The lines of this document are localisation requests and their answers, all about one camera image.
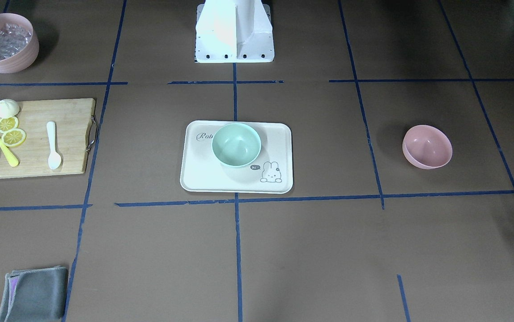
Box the white plastic spoon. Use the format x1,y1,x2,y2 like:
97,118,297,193
46,122,62,170

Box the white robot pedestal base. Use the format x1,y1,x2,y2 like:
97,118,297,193
194,0,275,64

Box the large pink ice bowl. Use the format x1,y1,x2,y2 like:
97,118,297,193
0,13,39,73

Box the small pink bowl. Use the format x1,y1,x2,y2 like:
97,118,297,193
402,125,453,169

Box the folded grey cloth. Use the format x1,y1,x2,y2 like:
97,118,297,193
0,266,68,322

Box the lemon slice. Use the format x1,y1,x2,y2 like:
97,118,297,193
1,128,26,148
0,116,19,134

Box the green bowl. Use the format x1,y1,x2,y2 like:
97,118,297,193
212,123,262,167

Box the cream rabbit tray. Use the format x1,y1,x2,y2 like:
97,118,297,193
180,120,293,194

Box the upper lemon slice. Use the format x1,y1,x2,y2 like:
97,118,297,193
0,116,19,134

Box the lower lemon slice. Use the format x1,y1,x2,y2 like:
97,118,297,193
1,128,26,148

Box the white garlic bulb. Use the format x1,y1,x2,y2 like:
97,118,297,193
0,99,21,119

